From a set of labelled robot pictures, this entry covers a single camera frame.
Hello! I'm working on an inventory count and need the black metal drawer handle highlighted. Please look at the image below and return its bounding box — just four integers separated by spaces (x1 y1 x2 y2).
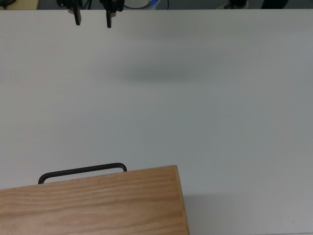
38 163 128 185

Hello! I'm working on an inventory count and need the tan wooden desk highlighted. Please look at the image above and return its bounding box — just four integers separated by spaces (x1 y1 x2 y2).
0 0 40 10

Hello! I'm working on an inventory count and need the light wooden cabinet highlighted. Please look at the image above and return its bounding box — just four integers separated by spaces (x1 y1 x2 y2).
0 165 190 235

